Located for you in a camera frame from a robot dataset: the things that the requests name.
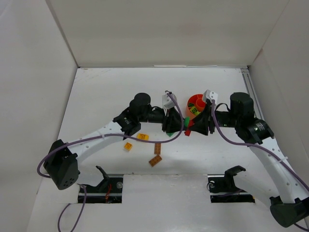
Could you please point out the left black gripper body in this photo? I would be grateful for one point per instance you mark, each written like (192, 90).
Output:
(165, 121)

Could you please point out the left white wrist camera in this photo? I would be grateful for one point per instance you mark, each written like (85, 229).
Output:
(168, 101)

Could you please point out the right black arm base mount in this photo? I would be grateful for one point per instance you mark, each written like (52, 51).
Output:
(222, 187)

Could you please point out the aluminium rail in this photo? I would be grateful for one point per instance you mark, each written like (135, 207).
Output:
(251, 91)

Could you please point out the long red lego brick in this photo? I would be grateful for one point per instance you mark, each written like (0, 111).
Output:
(188, 131)

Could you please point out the brown lego plate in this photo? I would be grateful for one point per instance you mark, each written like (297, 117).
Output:
(155, 160)
(157, 149)

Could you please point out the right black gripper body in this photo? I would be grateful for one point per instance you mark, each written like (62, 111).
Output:
(210, 122)

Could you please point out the orange round divided container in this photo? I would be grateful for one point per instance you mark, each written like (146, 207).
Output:
(195, 106)

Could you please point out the yellow curved lego brick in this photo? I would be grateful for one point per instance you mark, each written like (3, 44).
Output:
(142, 136)

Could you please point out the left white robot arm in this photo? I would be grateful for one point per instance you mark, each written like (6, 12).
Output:
(62, 162)

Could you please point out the long green lego brick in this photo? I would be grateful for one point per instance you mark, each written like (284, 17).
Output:
(186, 122)

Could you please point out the lime lego with yellow studs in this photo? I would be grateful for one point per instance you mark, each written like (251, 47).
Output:
(194, 111)

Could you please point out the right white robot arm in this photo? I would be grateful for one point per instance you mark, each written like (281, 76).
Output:
(289, 200)

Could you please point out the small orange-yellow lego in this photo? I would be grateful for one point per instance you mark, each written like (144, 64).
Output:
(128, 146)

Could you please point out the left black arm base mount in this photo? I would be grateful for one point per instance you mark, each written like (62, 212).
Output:
(107, 189)

